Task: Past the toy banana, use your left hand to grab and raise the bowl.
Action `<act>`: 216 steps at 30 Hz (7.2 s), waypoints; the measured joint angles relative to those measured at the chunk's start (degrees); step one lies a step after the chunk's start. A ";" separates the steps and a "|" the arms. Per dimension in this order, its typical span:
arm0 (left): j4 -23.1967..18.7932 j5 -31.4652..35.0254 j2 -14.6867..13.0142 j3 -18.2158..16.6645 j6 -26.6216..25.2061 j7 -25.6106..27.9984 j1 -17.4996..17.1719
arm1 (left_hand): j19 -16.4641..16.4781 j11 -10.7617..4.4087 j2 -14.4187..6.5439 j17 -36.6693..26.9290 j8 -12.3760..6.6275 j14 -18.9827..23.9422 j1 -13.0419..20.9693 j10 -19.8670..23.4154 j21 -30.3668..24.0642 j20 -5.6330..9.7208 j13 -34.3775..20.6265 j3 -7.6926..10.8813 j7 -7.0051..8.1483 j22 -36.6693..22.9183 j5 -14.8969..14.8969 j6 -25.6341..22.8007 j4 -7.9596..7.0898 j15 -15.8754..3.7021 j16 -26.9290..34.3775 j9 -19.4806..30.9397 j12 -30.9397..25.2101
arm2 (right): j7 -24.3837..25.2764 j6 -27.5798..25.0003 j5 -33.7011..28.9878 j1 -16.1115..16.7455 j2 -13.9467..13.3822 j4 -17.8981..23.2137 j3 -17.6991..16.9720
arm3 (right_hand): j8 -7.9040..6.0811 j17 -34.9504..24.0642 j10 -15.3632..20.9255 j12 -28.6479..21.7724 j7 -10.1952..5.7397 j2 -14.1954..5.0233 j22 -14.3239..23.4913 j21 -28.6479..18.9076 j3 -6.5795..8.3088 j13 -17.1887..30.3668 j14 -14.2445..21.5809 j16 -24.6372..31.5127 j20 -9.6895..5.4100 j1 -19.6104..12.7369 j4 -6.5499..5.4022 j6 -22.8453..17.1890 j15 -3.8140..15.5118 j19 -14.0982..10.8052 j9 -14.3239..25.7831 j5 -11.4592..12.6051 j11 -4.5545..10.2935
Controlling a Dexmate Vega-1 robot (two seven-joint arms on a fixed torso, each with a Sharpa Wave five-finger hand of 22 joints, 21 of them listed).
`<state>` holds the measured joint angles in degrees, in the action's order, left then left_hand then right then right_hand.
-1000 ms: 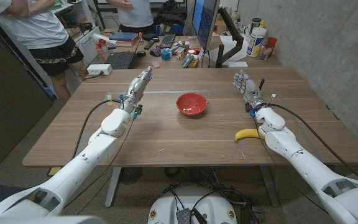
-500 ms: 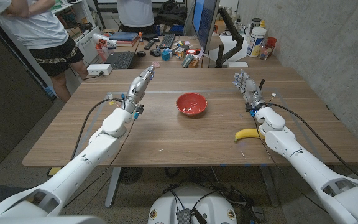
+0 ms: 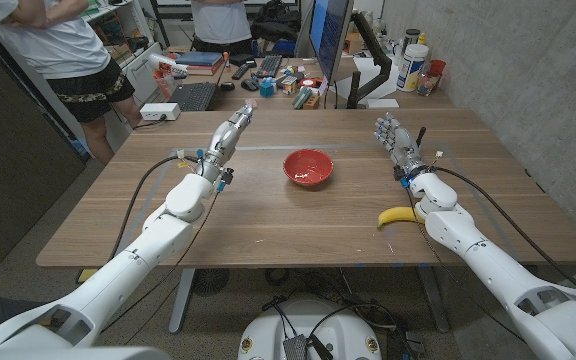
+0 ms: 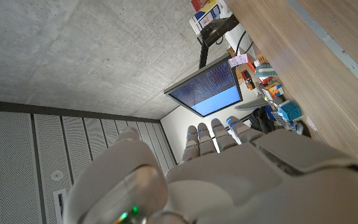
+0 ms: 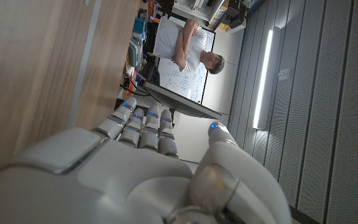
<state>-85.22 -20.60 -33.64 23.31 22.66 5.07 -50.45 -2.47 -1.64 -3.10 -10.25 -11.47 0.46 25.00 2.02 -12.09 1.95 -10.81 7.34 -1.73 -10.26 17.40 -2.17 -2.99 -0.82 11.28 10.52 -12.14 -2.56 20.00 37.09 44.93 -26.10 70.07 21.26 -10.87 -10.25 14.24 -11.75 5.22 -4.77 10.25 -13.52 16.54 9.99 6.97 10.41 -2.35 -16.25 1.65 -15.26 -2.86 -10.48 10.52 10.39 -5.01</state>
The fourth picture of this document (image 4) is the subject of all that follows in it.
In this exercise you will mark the round white ceiling sensor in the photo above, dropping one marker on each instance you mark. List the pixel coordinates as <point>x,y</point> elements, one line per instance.
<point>56,175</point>

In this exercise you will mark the blue cube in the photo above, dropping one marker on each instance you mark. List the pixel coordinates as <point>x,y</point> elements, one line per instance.
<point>289,110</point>

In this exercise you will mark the multicolour puzzle cube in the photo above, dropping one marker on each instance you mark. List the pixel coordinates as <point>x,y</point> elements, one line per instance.
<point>274,89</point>

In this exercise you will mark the pink sticky note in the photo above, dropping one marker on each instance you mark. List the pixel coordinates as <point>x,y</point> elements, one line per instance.
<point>238,60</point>

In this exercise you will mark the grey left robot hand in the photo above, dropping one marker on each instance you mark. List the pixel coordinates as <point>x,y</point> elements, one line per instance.
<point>244,186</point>

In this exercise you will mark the white canister blue label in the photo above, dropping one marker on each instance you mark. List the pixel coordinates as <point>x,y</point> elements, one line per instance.
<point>207,15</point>

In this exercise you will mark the black computer monitor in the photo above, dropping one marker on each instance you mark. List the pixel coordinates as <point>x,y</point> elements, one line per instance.
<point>207,90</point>

